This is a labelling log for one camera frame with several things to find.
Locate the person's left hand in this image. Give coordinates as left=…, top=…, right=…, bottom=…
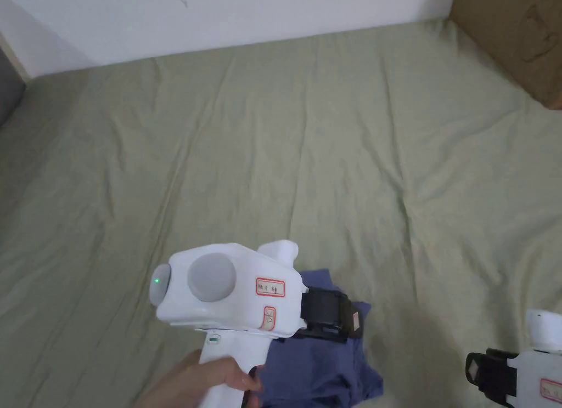
left=131, top=348, right=265, bottom=408

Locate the brown cardboard carton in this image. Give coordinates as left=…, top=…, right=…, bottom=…
left=447, top=0, right=562, bottom=111

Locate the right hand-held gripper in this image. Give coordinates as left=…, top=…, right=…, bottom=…
left=465, top=309, right=562, bottom=408

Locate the dark blue shirt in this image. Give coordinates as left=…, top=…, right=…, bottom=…
left=256, top=267, right=385, bottom=408

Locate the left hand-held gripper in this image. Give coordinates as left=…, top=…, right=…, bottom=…
left=149, top=240, right=366, bottom=408

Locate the bed with pale green sheet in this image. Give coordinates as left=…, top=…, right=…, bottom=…
left=0, top=17, right=562, bottom=408

